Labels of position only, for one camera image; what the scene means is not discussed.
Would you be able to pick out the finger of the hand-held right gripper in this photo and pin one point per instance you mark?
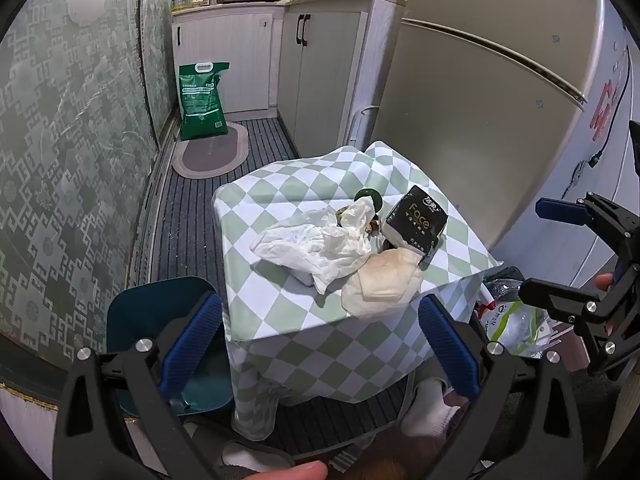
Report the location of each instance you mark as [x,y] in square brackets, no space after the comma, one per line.
[555,296]
[560,211]

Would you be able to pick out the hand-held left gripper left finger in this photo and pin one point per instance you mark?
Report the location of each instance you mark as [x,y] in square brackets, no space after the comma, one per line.
[192,345]

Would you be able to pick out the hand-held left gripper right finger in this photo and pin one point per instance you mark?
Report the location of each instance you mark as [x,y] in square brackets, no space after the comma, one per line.
[447,345]

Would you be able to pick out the teal trash bin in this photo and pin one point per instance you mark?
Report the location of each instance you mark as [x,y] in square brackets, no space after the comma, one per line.
[135,310]

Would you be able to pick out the black tissue pack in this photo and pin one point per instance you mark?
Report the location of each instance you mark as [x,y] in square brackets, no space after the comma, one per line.
[415,220]

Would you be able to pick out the cream tissue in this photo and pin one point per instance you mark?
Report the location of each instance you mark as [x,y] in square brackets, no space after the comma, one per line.
[357,217]

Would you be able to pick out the person's right hand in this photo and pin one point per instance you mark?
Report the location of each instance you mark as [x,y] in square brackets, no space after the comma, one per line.
[605,281]

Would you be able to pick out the person's left hand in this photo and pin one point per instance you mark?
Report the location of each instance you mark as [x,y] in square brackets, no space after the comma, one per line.
[292,472]

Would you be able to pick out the white green plastic bag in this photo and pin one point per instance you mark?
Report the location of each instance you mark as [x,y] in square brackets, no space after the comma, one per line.
[515,327]

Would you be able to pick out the person's white sock foot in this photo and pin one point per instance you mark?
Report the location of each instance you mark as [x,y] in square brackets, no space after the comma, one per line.
[250,457]
[430,407]

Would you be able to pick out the black slipper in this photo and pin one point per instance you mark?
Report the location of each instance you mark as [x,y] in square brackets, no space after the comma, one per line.
[210,440]

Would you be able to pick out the beige refrigerator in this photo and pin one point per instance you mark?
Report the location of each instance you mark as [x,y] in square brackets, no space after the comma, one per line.
[475,135]

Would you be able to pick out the green round lid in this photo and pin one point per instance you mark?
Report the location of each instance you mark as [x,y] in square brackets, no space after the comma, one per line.
[370,195]

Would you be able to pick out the green white checkered tablecloth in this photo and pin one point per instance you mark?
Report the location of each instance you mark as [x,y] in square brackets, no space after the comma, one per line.
[280,200]

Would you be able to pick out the oval grey floor mat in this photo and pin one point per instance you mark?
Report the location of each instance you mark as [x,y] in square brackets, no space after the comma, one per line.
[212,152]

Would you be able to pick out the patterned glass sliding door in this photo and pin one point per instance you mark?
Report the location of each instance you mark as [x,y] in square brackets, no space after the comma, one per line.
[70,160]

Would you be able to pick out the green rice bag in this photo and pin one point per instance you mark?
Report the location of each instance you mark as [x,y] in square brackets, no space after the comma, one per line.
[201,105]

